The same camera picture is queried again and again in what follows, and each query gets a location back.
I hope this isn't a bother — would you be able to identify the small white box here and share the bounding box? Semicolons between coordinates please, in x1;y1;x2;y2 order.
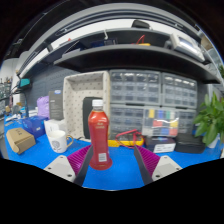
43;118;68;137

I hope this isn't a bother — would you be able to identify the red drink bottle white cap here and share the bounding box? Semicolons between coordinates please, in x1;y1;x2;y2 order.
87;99;111;169

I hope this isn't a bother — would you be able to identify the clear organiser with coloured parts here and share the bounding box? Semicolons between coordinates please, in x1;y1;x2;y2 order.
142;108;181;138

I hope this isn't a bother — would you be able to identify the white shelf unit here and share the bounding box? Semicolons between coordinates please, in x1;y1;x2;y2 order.
199;29;224;81

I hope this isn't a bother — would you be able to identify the purple plastic bag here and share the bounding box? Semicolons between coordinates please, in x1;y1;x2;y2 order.
36;95;51;119

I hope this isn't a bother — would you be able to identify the brown cardboard box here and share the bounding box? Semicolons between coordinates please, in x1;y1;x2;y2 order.
5;127;37;155

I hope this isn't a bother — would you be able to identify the green potted plant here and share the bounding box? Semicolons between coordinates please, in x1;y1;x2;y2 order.
192;91;224;149

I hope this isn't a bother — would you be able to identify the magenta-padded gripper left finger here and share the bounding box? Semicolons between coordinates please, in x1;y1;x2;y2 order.
43;144;91;186

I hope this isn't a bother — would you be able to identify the blue box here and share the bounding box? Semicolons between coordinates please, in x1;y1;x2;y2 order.
22;115;49;139

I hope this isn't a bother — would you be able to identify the grey oscilloscope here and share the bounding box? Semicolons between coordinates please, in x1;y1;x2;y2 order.
169;32;206;63

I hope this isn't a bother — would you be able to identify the white mug gold handle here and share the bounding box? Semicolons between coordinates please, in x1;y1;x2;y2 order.
47;129;74;154

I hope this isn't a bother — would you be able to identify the grey small-parts drawer cabinet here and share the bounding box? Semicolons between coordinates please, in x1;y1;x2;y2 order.
109;69;162;108
178;108;198;134
109;104;145;139
160;72;198;110

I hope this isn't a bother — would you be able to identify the plain black box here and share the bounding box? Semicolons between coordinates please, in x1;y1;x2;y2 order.
174;133;207;154

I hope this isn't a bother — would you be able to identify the dark grey upright box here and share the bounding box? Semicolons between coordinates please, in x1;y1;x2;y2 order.
48;90;65;121

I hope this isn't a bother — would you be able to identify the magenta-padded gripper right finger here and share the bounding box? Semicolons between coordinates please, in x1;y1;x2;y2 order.
133;144;183;186

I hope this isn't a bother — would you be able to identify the white dotted fabric basket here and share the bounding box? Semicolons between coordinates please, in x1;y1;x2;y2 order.
62;70;111;140

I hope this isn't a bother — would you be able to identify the black box with white label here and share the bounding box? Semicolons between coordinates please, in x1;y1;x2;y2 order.
144;135;177;154

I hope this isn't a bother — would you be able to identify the yellow tool with red leads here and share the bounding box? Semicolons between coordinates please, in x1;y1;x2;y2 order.
134;34;152;47

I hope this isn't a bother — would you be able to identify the teal lamp head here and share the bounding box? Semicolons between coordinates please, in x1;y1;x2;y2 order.
18;78;32;88

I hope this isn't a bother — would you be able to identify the yellow multimeter with red leads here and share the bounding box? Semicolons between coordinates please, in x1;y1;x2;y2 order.
108;129;145;148

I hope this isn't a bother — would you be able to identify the black rectangular device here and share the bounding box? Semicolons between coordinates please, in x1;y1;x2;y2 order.
82;96;98;140

